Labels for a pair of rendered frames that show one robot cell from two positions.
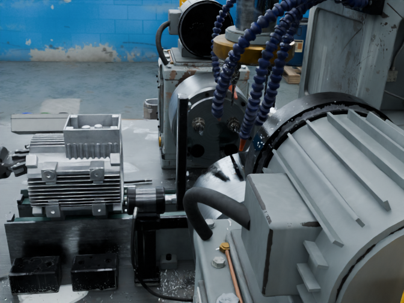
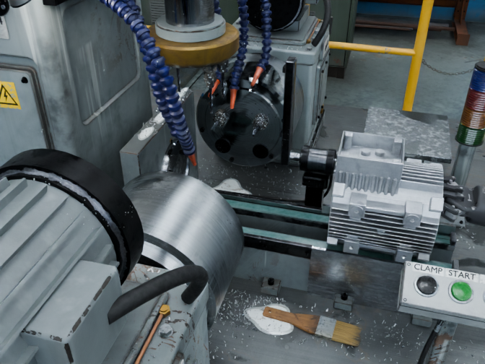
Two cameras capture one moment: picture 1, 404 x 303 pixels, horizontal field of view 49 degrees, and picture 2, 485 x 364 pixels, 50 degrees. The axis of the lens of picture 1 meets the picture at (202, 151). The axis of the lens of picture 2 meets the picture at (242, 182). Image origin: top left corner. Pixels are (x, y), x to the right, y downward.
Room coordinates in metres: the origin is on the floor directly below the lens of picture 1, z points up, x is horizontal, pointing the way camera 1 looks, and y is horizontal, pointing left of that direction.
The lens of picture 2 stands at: (1.82, 0.38, 1.64)
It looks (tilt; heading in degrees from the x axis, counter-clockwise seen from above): 34 degrees down; 204
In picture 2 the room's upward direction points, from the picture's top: straight up
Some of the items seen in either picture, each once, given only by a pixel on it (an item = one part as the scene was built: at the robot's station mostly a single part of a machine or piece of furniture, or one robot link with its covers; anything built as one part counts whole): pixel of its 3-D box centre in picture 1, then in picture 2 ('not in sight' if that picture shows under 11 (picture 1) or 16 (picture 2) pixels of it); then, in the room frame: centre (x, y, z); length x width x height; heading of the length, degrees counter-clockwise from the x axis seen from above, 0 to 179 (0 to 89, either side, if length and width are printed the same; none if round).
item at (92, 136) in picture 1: (94, 136); (369, 162); (0.93, 0.25, 1.11); 0.12 x 0.11 x 0.07; 99
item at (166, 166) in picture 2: not in sight; (177, 171); (0.99, -0.16, 1.01); 0.15 x 0.02 x 0.15; 8
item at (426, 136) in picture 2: not in sight; (403, 147); (0.39, 0.26, 0.86); 0.27 x 0.24 x 0.12; 8
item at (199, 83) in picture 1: (207, 112); (147, 281); (1.33, -0.01, 1.04); 0.37 x 0.25 x 0.25; 8
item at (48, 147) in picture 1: (79, 172); (383, 204); (0.92, 0.29, 1.02); 0.20 x 0.19 x 0.19; 99
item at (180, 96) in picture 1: (181, 154); (289, 113); (0.82, 0.04, 1.12); 0.04 x 0.03 x 0.26; 98
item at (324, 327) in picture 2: not in sight; (311, 323); (1.10, 0.21, 0.80); 0.21 x 0.05 x 0.01; 94
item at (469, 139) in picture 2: not in sight; (470, 131); (0.60, 0.43, 1.05); 0.06 x 0.06 x 0.04
